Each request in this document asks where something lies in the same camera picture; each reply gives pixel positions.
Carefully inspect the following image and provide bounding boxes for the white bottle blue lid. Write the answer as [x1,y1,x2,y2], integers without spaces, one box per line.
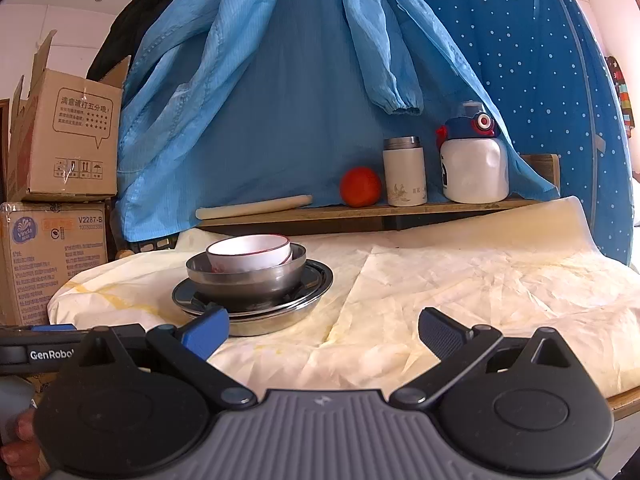
[436,101,511,204]

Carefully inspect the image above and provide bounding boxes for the dark hanging coat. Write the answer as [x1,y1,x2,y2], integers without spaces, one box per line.
[87,0,216,86]

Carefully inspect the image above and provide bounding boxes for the open cardboard box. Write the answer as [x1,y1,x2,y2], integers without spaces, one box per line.
[6,30,132,203]

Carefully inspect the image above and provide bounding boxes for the colourful striped cloth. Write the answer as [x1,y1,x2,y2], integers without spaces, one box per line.
[605,55,637,137]

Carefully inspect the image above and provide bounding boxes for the white rolling pin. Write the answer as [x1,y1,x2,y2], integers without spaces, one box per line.
[195,194,313,221]

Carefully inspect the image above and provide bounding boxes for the white thermos cup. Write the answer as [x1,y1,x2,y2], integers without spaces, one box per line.
[383,136,428,207]

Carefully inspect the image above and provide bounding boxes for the blue striped work coat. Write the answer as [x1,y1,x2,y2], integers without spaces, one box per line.
[116,0,561,243]

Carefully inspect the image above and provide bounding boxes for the red tomato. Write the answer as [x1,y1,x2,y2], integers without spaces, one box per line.
[340,166,383,208]

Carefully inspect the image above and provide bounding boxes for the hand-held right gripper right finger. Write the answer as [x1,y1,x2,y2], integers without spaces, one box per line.
[390,306,567,406]

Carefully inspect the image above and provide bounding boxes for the blue dotted cloth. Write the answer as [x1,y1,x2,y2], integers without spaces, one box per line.
[395,0,636,273]

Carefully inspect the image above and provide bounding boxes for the white paper table cover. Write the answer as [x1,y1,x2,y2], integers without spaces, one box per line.
[46,196,640,403]

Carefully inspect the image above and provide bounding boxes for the wooden shelf board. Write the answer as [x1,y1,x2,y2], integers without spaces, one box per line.
[197,154,561,233]

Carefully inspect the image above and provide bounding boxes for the stainless steel plate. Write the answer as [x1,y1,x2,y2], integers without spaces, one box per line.
[180,300,326,337]
[171,259,335,318]

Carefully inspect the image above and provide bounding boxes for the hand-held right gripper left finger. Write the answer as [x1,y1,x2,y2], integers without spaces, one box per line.
[82,306,258,409]

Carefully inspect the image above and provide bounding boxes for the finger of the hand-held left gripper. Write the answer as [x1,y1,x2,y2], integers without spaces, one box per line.
[0,325,148,376]

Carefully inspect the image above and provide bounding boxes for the stainless steel bowl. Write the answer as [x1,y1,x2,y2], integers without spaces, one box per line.
[186,242,307,311]

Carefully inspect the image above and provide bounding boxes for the black plastic crate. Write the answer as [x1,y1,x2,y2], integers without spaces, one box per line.
[134,237,177,254]

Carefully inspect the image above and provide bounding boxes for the person's left hand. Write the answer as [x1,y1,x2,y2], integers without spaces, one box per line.
[0,407,49,480]

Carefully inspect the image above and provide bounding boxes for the printed cardboard box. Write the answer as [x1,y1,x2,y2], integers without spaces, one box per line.
[0,201,109,327]

